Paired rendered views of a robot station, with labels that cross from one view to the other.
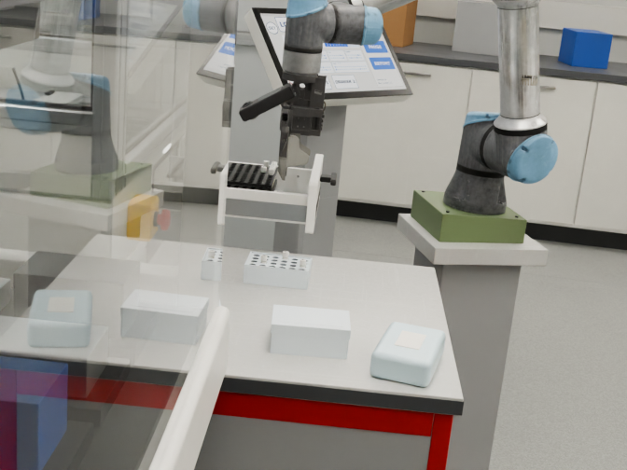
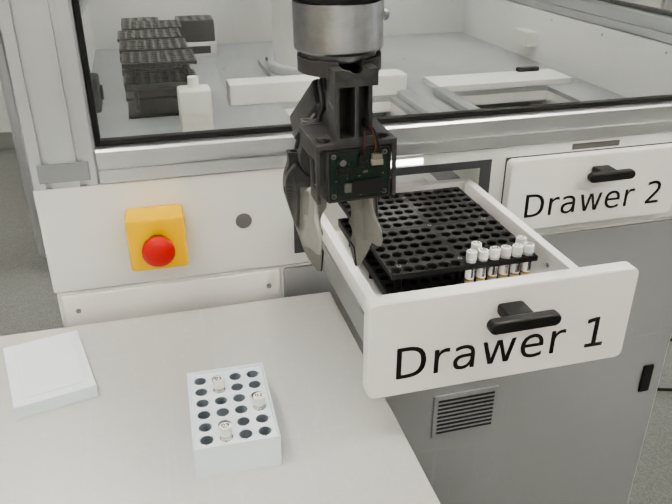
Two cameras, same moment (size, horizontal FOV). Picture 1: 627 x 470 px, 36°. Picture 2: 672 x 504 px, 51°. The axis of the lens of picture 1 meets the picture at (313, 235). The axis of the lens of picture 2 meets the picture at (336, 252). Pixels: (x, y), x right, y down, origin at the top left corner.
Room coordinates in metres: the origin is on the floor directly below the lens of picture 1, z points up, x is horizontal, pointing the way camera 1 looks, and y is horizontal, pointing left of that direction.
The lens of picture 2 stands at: (1.71, -0.52, 1.27)
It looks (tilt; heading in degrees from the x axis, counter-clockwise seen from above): 27 degrees down; 74
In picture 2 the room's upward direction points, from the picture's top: straight up
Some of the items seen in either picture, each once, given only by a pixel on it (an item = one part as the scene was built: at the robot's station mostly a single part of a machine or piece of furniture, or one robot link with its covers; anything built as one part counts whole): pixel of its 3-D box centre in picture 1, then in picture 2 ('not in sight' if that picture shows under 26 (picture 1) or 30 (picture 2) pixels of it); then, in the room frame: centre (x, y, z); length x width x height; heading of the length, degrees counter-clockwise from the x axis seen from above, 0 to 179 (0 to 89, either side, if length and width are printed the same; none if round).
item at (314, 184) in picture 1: (314, 191); (501, 328); (2.05, 0.01, 0.87); 0.29 x 0.02 x 0.11; 179
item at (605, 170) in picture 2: not in sight; (606, 172); (2.37, 0.29, 0.91); 0.07 x 0.04 x 0.01; 179
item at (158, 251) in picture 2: not in sight; (158, 249); (1.72, 0.28, 0.88); 0.04 x 0.03 x 0.04; 179
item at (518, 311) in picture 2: (327, 178); (518, 315); (2.04, -0.02, 0.91); 0.07 x 0.04 x 0.01; 179
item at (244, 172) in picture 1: (223, 185); (427, 247); (2.05, 0.21, 0.87); 0.22 x 0.18 x 0.06; 89
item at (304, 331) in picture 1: (310, 331); not in sight; (1.46, -0.01, 0.79); 0.13 x 0.09 x 0.05; 91
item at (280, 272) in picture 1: (278, 269); (232, 416); (1.77, 0.06, 0.78); 0.12 x 0.08 x 0.04; 87
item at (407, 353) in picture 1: (409, 352); not in sight; (1.42, -0.17, 0.78); 0.15 x 0.10 x 0.04; 165
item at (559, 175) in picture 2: not in sight; (592, 186); (2.37, 0.32, 0.87); 0.29 x 0.02 x 0.11; 179
